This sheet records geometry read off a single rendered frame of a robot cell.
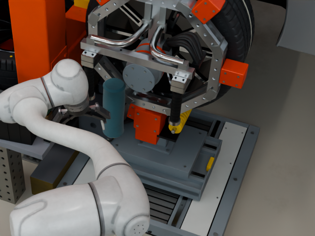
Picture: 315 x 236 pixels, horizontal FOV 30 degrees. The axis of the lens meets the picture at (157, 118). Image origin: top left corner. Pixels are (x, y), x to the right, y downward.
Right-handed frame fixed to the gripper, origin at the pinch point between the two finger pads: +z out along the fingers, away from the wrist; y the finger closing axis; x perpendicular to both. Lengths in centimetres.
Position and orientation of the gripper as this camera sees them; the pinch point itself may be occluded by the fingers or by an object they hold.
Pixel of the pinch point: (84, 127)
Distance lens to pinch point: 213.4
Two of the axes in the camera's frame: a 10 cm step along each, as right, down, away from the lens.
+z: 0.2, 4.4, 9.0
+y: 9.9, -1.3, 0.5
